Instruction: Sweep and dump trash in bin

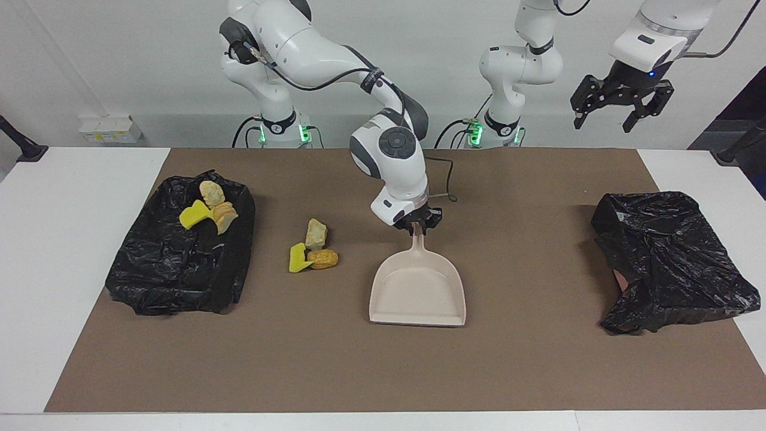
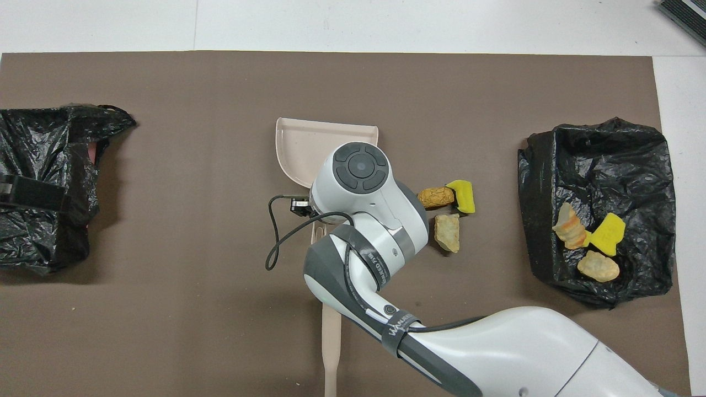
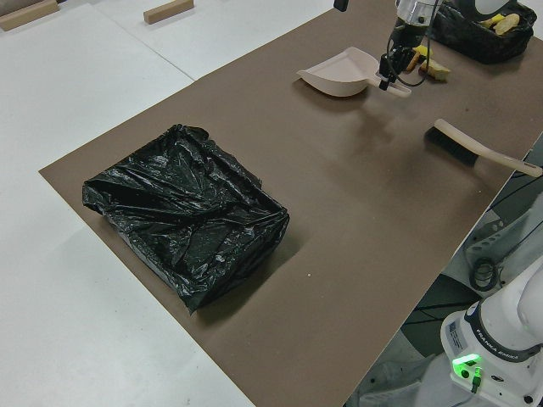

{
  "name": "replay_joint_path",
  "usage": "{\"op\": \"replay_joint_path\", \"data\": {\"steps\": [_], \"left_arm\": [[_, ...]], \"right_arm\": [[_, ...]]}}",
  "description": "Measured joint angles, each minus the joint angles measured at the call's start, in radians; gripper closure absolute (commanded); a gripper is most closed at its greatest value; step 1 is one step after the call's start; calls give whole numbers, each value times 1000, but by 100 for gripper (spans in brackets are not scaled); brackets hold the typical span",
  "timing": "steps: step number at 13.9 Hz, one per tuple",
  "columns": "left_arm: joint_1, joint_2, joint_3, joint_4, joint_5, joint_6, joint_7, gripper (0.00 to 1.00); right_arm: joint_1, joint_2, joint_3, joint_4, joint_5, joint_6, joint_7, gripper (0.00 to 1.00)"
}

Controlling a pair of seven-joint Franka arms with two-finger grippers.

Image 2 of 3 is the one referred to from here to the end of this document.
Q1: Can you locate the black trash bag bin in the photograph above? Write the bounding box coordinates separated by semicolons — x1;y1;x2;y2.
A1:
517;116;677;309
0;103;137;275

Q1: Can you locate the dark ribbed object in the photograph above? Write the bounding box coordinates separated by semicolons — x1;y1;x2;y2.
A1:
657;0;706;47

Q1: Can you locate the beige plastic dustpan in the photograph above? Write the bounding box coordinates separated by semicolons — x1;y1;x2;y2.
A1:
275;117;379;246

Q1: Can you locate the brown paper table mat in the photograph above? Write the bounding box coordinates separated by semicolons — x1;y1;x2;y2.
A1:
0;51;692;397

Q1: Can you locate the cream foam chunk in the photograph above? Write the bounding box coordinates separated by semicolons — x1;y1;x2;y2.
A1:
434;213;461;254
552;202;589;250
577;250;621;283

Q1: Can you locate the beige hand brush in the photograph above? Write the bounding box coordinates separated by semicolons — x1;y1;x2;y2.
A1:
322;303;343;397

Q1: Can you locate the brown peanut shaped toy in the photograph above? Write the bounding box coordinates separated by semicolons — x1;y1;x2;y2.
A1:
418;186;456;210

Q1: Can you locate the yellow sponge piece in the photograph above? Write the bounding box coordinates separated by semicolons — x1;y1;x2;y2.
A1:
446;180;476;215
584;213;627;257

